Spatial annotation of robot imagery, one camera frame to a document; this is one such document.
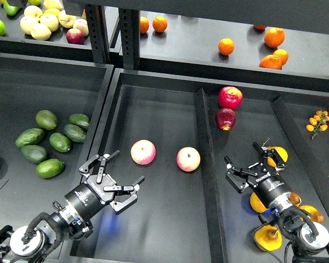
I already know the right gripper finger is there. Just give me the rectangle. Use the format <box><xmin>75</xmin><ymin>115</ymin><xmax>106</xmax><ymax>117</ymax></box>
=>
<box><xmin>252</xmin><ymin>142</ymin><xmax>286</xmax><ymax>178</ymax></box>
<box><xmin>224</xmin><ymin>156</ymin><xmax>260</xmax><ymax>193</ymax></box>

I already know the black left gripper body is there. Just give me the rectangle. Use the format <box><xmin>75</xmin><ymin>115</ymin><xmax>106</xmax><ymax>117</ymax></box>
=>
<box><xmin>65</xmin><ymin>175</ymin><xmax>116</xmax><ymax>221</ymax></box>

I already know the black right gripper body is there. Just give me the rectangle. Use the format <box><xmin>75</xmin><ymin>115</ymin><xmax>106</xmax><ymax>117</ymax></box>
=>
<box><xmin>248</xmin><ymin>172</ymin><xmax>291</xmax><ymax>208</ymax></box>

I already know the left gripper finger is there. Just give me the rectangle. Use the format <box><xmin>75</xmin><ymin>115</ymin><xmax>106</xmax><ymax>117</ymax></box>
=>
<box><xmin>103</xmin><ymin>176</ymin><xmax>145</xmax><ymax>215</ymax></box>
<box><xmin>78</xmin><ymin>150</ymin><xmax>120</xmax><ymax>184</ymax></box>

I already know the green avocado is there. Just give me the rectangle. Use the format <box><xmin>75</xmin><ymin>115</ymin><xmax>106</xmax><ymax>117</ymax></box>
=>
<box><xmin>36</xmin><ymin>158</ymin><xmax>65</xmax><ymax>179</ymax></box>

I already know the yellow pear with stem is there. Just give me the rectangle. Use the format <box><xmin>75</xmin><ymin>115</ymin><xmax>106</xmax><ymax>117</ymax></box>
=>
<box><xmin>253</xmin><ymin>225</ymin><xmax>282</xmax><ymax>251</ymax></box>

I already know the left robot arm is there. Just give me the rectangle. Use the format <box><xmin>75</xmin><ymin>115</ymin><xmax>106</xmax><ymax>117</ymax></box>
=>
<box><xmin>0</xmin><ymin>151</ymin><xmax>145</xmax><ymax>262</ymax></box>

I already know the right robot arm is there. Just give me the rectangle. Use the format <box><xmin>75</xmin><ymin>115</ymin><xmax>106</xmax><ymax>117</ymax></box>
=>
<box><xmin>224</xmin><ymin>142</ymin><xmax>329</xmax><ymax>262</ymax></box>

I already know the yellow pear lower left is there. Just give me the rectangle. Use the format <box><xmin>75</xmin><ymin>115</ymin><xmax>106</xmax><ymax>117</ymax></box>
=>
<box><xmin>249</xmin><ymin>192</ymin><xmax>269</xmax><ymax>214</ymax></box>

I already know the yellow pear centre low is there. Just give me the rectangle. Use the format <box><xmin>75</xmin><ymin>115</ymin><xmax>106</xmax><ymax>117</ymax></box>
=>
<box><xmin>288</xmin><ymin>192</ymin><xmax>302</xmax><ymax>207</ymax></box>

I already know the avocado right middle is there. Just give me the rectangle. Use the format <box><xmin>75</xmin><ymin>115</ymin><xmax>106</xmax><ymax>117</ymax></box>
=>
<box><xmin>64</xmin><ymin>124</ymin><xmax>86</xmax><ymax>143</ymax></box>

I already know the avocado centre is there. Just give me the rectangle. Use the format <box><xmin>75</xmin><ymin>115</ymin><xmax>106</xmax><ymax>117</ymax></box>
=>
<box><xmin>49</xmin><ymin>133</ymin><xmax>72</xmax><ymax>153</ymax></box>

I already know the avocado upper right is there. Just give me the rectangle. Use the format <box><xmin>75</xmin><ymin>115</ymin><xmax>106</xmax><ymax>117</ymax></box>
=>
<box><xmin>69</xmin><ymin>113</ymin><xmax>90</xmax><ymax>130</ymax></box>

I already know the yellow pear lower right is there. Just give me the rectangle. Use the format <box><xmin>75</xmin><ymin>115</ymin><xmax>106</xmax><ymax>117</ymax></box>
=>
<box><xmin>299</xmin><ymin>205</ymin><xmax>325</xmax><ymax>224</ymax></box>

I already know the avocado top of pile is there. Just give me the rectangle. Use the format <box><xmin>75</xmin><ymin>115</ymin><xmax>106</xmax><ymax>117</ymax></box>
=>
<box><xmin>35</xmin><ymin>110</ymin><xmax>58</xmax><ymax>130</ymax></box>

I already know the avocado lower dark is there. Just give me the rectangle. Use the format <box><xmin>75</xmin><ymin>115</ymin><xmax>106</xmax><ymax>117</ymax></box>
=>
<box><xmin>21</xmin><ymin>145</ymin><xmax>48</xmax><ymax>164</ymax></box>

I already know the avocado left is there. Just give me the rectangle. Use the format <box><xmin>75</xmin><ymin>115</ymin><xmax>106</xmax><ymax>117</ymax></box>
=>
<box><xmin>15</xmin><ymin>128</ymin><xmax>45</xmax><ymax>148</ymax></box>

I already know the pale yellow pear front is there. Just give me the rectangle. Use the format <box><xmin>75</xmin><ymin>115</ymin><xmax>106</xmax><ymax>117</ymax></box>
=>
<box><xmin>31</xmin><ymin>23</ymin><xmax>52</xmax><ymax>41</ymax></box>

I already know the pink yellow apple left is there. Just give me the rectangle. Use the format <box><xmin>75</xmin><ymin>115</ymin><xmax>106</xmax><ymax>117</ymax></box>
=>
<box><xmin>131</xmin><ymin>139</ymin><xmax>156</xmax><ymax>165</ymax></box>

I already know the pink yellow apple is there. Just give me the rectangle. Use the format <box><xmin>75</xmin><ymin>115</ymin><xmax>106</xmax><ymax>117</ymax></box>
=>
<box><xmin>176</xmin><ymin>147</ymin><xmax>201</xmax><ymax>172</ymax></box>
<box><xmin>131</xmin><ymin>139</ymin><xmax>156</xmax><ymax>165</ymax></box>

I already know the black tray divider right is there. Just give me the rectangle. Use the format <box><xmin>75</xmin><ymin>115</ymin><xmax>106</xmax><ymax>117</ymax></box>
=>
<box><xmin>271</xmin><ymin>97</ymin><xmax>329</xmax><ymax>201</ymax></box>

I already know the black tray divider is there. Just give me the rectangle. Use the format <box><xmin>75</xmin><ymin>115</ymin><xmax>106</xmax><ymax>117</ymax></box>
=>
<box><xmin>194</xmin><ymin>88</ymin><xmax>228</xmax><ymax>262</ymax></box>
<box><xmin>271</xmin><ymin>97</ymin><xmax>329</xmax><ymax>201</ymax></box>

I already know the pink yellow apple right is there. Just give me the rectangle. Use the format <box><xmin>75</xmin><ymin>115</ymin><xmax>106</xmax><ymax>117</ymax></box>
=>
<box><xmin>176</xmin><ymin>147</ymin><xmax>201</xmax><ymax>172</ymax></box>

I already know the dark red apple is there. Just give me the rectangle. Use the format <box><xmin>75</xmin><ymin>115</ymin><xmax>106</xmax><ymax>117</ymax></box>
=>
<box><xmin>215</xmin><ymin>108</ymin><xmax>236</xmax><ymax>131</ymax></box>

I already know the orange cherry tomato bunch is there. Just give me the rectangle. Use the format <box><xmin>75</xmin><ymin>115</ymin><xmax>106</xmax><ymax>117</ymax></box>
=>
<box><xmin>306</xmin><ymin>110</ymin><xmax>329</xmax><ymax>139</ymax></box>

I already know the bright red apple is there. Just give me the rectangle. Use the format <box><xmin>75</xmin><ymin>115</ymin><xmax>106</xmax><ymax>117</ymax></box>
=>
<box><xmin>218</xmin><ymin>86</ymin><xmax>243</xmax><ymax>110</ymax></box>

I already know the black right tray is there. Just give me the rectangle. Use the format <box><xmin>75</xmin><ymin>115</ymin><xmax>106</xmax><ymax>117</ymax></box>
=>
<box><xmin>58</xmin><ymin>67</ymin><xmax>329</xmax><ymax>263</ymax></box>

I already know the black tray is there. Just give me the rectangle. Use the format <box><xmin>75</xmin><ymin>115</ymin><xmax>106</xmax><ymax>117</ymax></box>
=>
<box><xmin>58</xmin><ymin>67</ymin><xmax>329</xmax><ymax>263</ymax></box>
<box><xmin>0</xmin><ymin>53</ymin><xmax>114</xmax><ymax>230</ymax></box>

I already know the black tray divider left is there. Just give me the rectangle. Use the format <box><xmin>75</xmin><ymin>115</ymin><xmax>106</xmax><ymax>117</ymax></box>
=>
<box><xmin>194</xmin><ymin>88</ymin><xmax>228</xmax><ymax>262</ymax></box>

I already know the black left tray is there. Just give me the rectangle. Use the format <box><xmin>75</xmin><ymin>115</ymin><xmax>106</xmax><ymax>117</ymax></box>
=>
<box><xmin>0</xmin><ymin>53</ymin><xmax>114</xmax><ymax>230</ymax></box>

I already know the orange front right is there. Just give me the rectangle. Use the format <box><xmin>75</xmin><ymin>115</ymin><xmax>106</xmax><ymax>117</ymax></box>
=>
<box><xmin>259</xmin><ymin>55</ymin><xmax>282</xmax><ymax>70</ymax></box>

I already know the orange small right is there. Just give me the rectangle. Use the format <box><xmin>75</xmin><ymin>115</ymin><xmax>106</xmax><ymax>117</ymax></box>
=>
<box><xmin>273</xmin><ymin>49</ymin><xmax>289</xmax><ymax>65</ymax></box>

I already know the orange centre shelf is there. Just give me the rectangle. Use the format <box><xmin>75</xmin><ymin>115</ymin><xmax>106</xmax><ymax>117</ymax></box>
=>
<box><xmin>218</xmin><ymin>38</ymin><xmax>235</xmax><ymax>56</ymax></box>

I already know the large orange right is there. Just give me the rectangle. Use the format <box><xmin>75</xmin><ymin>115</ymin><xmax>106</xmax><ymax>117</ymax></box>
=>
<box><xmin>264</xmin><ymin>27</ymin><xmax>285</xmax><ymax>48</ymax></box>

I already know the red apple on shelf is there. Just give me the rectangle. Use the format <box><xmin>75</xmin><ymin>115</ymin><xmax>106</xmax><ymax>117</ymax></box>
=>
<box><xmin>66</xmin><ymin>28</ymin><xmax>85</xmax><ymax>45</ymax></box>

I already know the orange under shelf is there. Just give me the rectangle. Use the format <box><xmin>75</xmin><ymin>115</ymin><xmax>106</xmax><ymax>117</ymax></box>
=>
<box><xmin>253</xmin><ymin>25</ymin><xmax>266</xmax><ymax>31</ymax></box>

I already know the pale peach fruit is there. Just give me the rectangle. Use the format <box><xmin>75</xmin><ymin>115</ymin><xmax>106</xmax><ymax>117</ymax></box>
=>
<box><xmin>73</xmin><ymin>18</ymin><xmax>89</xmax><ymax>37</ymax></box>

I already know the orange left back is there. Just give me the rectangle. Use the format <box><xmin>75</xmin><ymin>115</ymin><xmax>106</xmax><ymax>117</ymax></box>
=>
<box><xmin>139</xmin><ymin>16</ymin><xmax>150</xmax><ymax>34</ymax></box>

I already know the black shelf post right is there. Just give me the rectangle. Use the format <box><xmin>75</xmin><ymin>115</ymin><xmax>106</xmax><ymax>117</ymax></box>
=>
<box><xmin>118</xmin><ymin>8</ymin><xmax>140</xmax><ymax>70</ymax></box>

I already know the black shelf post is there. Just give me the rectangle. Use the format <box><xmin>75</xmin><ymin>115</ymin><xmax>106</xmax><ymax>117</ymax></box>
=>
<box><xmin>84</xmin><ymin>4</ymin><xmax>110</xmax><ymax>64</ymax></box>
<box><xmin>118</xmin><ymin>8</ymin><xmax>140</xmax><ymax>70</ymax></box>

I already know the black shelf post left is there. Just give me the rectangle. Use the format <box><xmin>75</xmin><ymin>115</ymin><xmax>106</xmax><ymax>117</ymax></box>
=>
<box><xmin>84</xmin><ymin>4</ymin><xmax>110</xmax><ymax>64</ymax></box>

